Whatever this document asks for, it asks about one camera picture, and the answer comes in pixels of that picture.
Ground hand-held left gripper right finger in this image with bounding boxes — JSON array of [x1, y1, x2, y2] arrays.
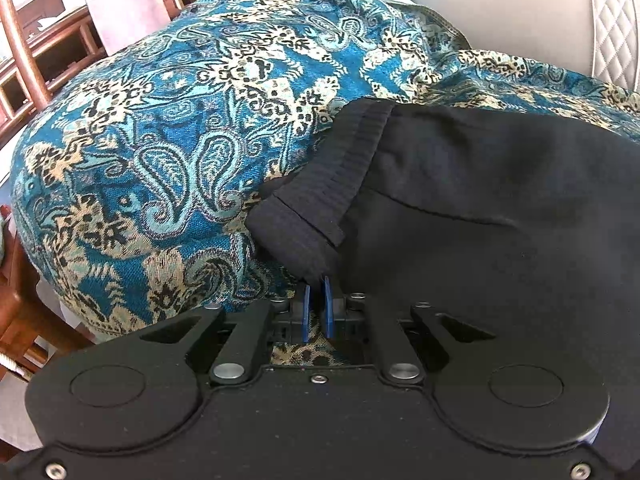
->
[[320, 275, 497, 387]]

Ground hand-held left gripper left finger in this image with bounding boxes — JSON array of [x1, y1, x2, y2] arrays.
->
[[139, 282, 313, 387]]

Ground black pants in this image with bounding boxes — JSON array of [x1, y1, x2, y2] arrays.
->
[[245, 99, 640, 441]]

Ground blue paisley patterned blanket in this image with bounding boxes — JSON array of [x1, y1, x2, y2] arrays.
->
[[10, 0, 640, 367]]

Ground beige leather sofa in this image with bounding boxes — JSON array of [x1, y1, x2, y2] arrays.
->
[[404, 0, 640, 90]]

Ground pink cloth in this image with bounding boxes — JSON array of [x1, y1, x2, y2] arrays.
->
[[74, 0, 175, 57]]

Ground wooden lattice furniture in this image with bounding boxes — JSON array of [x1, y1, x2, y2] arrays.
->
[[0, 0, 236, 133]]

